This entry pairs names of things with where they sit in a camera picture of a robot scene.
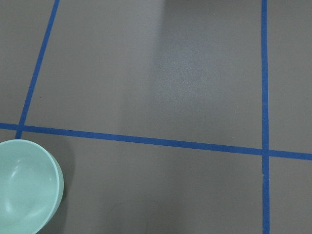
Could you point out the green bowl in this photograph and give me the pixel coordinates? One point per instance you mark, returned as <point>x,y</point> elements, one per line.
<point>31,187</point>

